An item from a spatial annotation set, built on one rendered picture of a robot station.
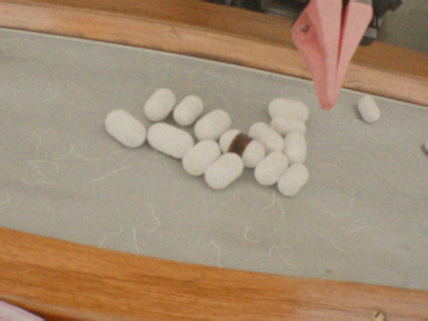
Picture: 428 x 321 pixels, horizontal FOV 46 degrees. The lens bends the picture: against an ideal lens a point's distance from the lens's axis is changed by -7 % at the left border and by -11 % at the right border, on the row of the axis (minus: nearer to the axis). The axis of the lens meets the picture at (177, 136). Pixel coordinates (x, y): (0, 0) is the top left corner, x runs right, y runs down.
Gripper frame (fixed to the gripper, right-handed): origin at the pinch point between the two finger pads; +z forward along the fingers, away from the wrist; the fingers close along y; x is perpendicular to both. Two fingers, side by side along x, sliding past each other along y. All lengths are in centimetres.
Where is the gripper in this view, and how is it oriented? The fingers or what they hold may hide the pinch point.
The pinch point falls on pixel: (328, 96)
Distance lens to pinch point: 40.1
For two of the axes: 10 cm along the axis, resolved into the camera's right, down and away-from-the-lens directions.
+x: -1.0, 2.5, 9.6
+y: 9.9, 1.6, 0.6
